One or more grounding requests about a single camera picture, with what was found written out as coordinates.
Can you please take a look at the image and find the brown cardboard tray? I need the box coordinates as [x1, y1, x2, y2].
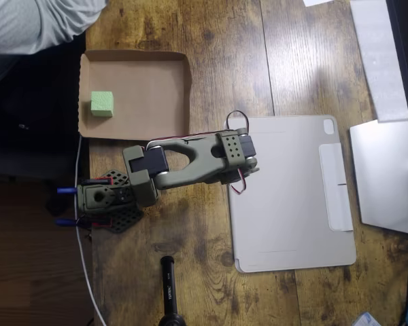
[78, 49, 193, 141]

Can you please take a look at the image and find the person in grey shirt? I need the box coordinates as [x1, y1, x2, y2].
[0, 0, 110, 93]

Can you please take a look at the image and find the blue handled clamp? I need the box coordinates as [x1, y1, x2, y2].
[55, 217, 113, 230]
[56, 178, 111, 196]

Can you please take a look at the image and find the green foam cube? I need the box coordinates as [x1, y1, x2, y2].
[89, 90, 114, 118]

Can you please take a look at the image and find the white paper sheet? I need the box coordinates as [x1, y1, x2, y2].
[302, 0, 341, 7]

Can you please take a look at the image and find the black chair caster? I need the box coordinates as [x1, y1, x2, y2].
[45, 195, 69, 217]

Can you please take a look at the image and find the light blue packet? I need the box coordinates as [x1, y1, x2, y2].
[353, 312, 384, 326]

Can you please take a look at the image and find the red white black servo wire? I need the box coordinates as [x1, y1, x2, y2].
[227, 167, 251, 196]
[143, 110, 253, 151]

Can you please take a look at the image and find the white foam sheet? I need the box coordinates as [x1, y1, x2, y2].
[349, 0, 408, 124]

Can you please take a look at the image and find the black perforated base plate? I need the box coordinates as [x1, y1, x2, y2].
[87, 168, 146, 235]

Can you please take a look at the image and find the black camera stand pole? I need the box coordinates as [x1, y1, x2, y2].
[158, 256, 188, 326]

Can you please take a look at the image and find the tablet in beige cover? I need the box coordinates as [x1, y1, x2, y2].
[223, 115, 357, 274]

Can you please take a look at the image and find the silver monitor stand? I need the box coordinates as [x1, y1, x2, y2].
[349, 119, 408, 236]

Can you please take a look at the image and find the white cable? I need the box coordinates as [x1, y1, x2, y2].
[73, 134, 107, 326]

